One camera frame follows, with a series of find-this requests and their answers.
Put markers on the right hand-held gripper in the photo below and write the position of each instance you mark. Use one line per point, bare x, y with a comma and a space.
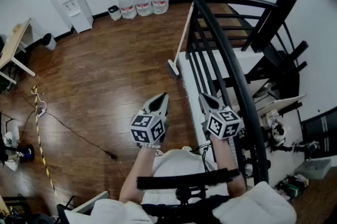
218, 122

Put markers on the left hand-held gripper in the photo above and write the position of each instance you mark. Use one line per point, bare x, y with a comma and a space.
147, 125

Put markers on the person's left forearm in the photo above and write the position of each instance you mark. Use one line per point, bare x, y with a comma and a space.
137, 173

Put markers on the person's right forearm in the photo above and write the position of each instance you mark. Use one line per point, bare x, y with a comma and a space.
223, 157

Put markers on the black metal stair railing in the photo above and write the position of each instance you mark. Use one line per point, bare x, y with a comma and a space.
237, 67

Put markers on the person's white shoe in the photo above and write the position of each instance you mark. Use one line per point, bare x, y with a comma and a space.
186, 148

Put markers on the person's white shirt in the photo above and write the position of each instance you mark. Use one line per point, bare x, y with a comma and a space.
181, 165

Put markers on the black power adapter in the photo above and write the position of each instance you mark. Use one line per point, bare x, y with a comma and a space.
112, 156

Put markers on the white and black machine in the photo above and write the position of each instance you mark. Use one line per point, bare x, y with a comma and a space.
277, 133

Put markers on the white board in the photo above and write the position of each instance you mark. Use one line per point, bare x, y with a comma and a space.
284, 103

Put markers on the black chest harness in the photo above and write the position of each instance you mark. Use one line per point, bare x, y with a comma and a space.
181, 179

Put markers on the small white appliance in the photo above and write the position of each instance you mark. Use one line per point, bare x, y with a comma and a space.
114, 13

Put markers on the black cabinet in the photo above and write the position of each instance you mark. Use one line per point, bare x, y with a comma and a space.
321, 133

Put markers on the green box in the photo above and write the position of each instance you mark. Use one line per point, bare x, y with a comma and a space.
291, 189

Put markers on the white power strip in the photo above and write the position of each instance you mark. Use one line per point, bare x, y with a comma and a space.
41, 112

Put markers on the grey box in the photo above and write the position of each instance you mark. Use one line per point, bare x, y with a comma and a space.
313, 168

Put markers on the white and black chair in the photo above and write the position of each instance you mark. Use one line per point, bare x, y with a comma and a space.
89, 203

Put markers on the white water dispenser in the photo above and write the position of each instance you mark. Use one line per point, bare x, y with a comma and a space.
79, 12

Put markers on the yellow and black striped tape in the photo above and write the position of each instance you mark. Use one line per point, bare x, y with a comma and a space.
39, 138

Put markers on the black round base stand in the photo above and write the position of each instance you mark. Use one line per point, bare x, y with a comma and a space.
27, 151

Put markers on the light wooden desk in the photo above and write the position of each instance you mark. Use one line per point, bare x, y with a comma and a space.
13, 43

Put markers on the black staircase post and treads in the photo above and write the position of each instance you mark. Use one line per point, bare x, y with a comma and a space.
287, 4

